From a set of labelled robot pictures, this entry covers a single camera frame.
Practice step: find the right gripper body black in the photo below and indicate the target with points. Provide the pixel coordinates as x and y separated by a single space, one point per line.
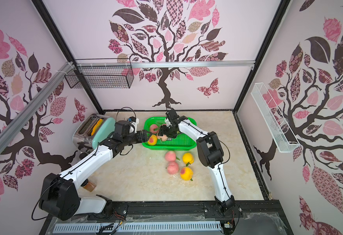
168 130

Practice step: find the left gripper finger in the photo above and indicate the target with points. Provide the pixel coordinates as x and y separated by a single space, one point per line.
142 133
142 138

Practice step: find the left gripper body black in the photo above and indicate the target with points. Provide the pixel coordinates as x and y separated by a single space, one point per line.
129 139

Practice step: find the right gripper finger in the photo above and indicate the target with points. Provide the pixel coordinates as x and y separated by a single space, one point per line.
172 135
162 130

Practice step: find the pink peach front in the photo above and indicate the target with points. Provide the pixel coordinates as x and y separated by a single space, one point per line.
154 129

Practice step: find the pink peach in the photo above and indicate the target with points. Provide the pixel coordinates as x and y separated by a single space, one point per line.
162 137
170 156
154 129
172 168

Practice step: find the yellow red peach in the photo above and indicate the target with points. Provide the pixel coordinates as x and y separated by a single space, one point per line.
152 140
186 174

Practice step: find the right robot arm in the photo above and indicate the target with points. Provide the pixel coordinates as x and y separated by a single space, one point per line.
210 154

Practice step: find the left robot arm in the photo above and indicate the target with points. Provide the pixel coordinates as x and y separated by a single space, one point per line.
59 196

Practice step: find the green plastic basket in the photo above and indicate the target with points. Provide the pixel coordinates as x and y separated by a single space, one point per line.
181 143

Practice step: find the mint and steel toaster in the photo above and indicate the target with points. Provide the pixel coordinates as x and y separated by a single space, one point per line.
92 131

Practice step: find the yellow peach upper middle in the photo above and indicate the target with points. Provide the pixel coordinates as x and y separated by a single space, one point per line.
188 159

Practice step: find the small brown spice jar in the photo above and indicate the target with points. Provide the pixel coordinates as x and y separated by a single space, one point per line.
88 185

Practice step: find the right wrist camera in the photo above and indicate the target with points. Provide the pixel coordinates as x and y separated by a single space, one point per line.
171 115

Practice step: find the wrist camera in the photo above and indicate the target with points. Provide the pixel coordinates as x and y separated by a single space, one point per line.
171 115
125 127

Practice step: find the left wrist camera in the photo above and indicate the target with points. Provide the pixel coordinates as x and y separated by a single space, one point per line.
125 127

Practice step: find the black wire wall basket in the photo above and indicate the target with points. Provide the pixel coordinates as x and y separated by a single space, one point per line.
101 74

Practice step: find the back aluminium rail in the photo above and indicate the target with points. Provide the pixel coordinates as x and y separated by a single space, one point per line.
236 63

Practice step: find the aluminium rail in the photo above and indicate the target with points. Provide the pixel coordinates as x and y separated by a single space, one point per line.
30 109
236 63

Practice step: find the white slotted cable duct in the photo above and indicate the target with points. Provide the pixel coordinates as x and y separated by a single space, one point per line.
137 228

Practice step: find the white wire wall shelf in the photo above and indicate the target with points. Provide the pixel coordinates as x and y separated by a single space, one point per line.
268 102

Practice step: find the left aluminium rail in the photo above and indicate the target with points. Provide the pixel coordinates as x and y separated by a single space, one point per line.
30 109

